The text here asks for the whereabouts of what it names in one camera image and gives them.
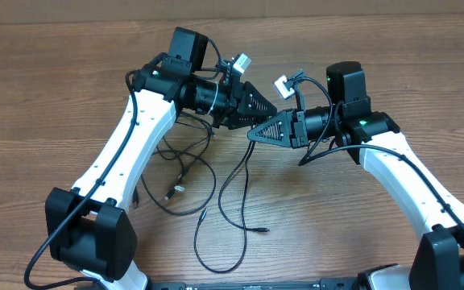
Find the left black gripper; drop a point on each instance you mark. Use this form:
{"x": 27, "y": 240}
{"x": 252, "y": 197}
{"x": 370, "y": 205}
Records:
{"x": 238, "y": 103}

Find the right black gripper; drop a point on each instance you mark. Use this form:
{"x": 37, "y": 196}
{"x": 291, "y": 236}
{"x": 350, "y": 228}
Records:
{"x": 298, "y": 129}

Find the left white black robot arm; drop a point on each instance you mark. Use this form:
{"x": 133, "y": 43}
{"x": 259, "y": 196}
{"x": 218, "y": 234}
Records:
{"x": 88, "y": 226}

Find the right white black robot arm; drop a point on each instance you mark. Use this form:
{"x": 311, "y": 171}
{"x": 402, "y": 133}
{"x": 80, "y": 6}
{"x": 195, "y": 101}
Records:
{"x": 374, "y": 141}

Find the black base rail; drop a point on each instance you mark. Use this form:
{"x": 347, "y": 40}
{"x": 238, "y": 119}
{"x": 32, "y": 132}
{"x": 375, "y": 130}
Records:
{"x": 256, "y": 285}

